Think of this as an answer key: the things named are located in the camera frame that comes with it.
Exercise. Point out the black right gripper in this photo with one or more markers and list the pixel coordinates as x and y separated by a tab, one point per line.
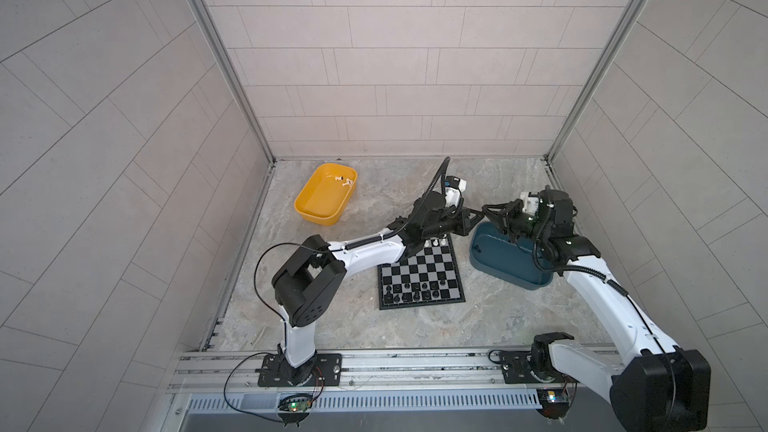
506	215

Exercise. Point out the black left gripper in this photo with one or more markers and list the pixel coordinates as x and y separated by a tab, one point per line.
460	225

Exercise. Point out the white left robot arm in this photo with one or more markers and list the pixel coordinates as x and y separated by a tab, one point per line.
306	284

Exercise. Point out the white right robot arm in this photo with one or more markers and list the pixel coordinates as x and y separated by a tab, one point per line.
656	385

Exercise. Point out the green circuit board right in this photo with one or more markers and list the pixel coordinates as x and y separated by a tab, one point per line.
555	403

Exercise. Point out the green circuit board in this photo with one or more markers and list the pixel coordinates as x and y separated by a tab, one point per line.
555	403
300	403

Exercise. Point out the green circuit board left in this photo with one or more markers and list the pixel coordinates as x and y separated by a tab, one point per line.
300	403

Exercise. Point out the teal plastic tub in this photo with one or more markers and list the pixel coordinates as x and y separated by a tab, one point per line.
493	253

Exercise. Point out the black white chessboard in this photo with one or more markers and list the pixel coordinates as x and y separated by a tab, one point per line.
431	277

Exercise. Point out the yellow plastic tub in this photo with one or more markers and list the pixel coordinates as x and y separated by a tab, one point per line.
322	200

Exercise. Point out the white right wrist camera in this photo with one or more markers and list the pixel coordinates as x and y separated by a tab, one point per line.
530	203

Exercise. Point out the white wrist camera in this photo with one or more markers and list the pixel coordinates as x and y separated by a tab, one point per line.
530	203
454	187

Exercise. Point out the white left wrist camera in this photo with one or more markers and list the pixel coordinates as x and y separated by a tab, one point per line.
454	187

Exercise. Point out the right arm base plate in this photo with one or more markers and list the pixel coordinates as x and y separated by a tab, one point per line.
517	368

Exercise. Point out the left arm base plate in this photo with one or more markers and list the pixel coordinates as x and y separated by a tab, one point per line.
321	369

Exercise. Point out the aluminium rail frame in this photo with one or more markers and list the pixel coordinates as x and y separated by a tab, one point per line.
374	380

